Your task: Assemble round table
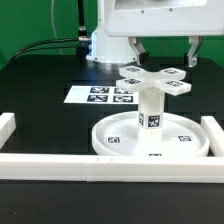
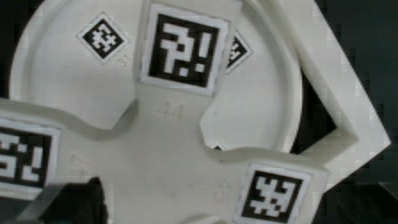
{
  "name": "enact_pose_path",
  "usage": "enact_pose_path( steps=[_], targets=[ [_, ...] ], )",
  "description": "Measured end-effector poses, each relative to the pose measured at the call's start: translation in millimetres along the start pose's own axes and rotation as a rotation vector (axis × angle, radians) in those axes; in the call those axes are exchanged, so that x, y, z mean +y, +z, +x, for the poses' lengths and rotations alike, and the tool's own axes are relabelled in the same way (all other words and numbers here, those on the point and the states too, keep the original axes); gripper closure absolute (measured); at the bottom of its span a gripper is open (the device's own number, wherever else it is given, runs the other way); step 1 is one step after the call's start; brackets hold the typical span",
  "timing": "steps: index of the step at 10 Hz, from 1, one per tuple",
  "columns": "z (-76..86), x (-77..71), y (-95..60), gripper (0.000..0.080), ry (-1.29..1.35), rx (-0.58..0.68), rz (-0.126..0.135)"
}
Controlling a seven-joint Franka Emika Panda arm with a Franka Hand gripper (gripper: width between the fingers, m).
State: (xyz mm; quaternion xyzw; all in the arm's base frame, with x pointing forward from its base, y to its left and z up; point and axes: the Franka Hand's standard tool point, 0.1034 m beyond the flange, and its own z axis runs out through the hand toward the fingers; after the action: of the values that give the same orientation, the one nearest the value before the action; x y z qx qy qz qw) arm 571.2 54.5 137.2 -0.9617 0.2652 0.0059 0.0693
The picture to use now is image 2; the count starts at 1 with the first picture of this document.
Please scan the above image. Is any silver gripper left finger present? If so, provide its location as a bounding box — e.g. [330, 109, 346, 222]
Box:
[16, 177, 108, 224]

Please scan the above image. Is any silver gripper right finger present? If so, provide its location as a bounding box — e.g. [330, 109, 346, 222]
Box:
[330, 181, 398, 224]

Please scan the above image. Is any white cross-shaped table base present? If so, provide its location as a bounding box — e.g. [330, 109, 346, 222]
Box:
[0, 0, 330, 224]

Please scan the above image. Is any white round table top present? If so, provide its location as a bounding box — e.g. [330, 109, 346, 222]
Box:
[9, 0, 302, 151]

